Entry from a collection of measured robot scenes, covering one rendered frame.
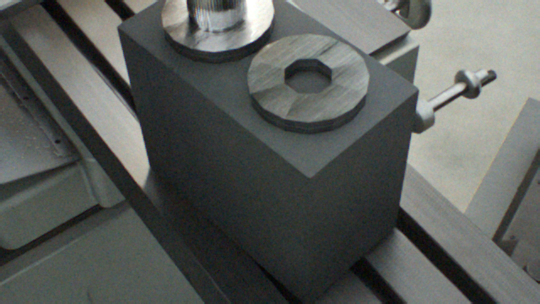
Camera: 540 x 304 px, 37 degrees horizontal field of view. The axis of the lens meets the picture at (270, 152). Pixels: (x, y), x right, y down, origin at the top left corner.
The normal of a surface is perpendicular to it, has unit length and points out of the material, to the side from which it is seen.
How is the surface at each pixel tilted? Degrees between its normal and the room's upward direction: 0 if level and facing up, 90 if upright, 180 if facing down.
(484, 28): 0
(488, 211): 0
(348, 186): 90
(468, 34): 0
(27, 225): 90
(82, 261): 90
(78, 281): 90
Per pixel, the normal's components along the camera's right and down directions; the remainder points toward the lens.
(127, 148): -0.03, -0.62
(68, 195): 0.59, 0.62
